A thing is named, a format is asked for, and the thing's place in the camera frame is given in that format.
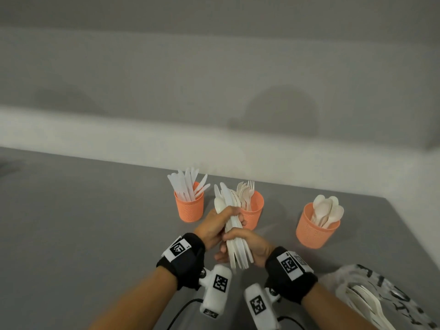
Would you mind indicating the person's right hand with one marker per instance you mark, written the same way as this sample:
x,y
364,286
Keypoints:
x,y
257,247

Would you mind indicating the person's left hand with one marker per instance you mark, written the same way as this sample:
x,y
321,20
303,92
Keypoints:
x,y
209,228

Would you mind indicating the person's left fingers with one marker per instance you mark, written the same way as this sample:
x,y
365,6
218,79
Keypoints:
x,y
233,212

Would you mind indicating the person's right thumb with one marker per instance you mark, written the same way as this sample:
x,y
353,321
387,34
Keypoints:
x,y
236,234

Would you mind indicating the bundle of white plastic cutlery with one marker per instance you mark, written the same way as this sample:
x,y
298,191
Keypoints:
x,y
237,249

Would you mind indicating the person's left forearm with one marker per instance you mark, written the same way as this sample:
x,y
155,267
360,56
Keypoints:
x,y
137,302

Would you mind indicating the person's right forearm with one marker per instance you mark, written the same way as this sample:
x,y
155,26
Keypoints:
x,y
337,309

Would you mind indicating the bunch of white plastic forks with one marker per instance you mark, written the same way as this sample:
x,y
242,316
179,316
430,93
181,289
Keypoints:
x,y
244,195

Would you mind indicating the orange cup holding forks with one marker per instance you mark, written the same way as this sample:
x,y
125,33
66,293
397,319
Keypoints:
x,y
253,211

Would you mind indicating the orange cup holding knives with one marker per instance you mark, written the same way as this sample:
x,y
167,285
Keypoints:
x,y
189,209

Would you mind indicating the bunch of white plastic knives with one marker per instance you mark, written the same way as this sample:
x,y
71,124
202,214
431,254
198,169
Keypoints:
x,y
185,185

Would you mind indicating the orange cup holding spoons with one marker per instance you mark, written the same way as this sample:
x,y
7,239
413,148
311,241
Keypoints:
x,y
314,233

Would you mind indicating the bunch of white plastic spoons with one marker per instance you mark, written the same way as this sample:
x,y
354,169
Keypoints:
x,y
326,211

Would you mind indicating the pile of cutlery in bag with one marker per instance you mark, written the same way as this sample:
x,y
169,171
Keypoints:
x,y
366,305

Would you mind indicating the white printed plastic bag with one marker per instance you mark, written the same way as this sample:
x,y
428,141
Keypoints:
x,y
395,295

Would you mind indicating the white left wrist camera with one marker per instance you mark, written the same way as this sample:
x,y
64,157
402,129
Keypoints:
x,y
216,292

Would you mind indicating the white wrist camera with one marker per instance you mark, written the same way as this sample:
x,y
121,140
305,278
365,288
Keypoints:
x,y
216,292
259,307

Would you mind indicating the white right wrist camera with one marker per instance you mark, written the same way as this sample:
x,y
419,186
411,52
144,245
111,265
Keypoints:
x,y
259,307

